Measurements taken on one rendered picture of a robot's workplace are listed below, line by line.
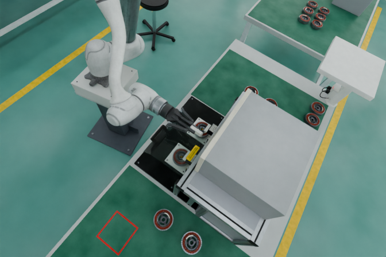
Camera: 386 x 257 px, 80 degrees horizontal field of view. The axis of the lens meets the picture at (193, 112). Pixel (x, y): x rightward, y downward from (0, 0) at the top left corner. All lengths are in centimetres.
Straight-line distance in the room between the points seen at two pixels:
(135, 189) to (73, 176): 102
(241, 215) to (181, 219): 44
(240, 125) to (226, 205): 37
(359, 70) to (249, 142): 101
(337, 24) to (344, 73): 130
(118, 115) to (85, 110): 161
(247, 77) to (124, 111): 120
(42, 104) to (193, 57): 178
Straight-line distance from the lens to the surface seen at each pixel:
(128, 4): 132
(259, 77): 203
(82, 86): 173
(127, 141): 240
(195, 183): 114
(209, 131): 146
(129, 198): 150
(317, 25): 273
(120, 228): 149
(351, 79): 171
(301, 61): 352
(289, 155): 109
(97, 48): 155
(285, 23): 263
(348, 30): 297
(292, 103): 199
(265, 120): 111
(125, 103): 108
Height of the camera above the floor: 222
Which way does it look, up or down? 61 degrees down
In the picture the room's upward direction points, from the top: 13 degrees clockwise
